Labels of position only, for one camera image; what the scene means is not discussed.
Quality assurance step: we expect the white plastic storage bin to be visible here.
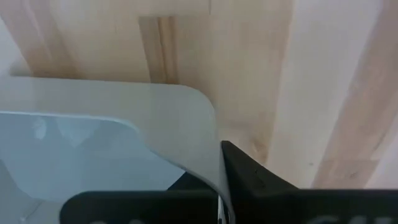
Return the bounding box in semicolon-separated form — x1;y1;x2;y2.
0;76;233;224

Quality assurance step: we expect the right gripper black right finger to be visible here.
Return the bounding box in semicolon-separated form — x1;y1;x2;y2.
220;140;398;224

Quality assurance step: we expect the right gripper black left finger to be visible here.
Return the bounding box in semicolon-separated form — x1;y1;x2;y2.
60;172;220;224

